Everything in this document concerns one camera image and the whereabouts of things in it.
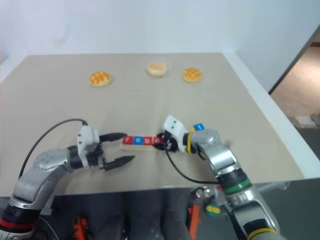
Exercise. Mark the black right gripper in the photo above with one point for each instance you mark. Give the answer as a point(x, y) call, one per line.
point(171, 143)

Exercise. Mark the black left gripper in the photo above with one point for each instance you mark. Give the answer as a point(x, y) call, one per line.
point(96, 156)

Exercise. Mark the red letter o tile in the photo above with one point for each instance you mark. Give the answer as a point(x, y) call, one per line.
point(156, 141)

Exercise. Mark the red letter b tile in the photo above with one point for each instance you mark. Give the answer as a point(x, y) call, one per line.
point(147, 140)

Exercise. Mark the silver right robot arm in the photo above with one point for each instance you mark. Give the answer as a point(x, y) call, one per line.
point(225, 157)

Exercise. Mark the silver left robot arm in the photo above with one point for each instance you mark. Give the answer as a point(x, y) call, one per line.
point(37, 172)

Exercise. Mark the red letter r tile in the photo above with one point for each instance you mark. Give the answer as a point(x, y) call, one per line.
point(127, 140)

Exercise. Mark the light wooden letter tray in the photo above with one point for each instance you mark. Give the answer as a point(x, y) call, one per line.
point(137, 147)

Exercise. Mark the blue letter o tile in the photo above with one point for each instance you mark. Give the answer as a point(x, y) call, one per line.
point(137, 140)

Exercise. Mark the round crosshatched yellow bread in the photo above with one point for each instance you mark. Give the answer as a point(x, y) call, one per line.
point(100, 79)
point(192, 75)

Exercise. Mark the round pale bun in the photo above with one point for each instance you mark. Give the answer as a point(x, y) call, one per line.
point(156, 68)

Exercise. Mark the orange plastic part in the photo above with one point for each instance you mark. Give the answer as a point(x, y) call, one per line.
point(80, 227)
point(195, 220)

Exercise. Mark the green yellow round knob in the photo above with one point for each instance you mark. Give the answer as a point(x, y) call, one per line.
point(212, 210)

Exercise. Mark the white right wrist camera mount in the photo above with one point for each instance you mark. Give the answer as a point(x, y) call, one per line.
point(175, 128)

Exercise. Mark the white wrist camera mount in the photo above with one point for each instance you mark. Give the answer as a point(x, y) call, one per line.
point(175, 128)
point(86, 136)

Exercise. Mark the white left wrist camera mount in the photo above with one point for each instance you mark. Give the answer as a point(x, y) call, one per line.
point(86, 136)

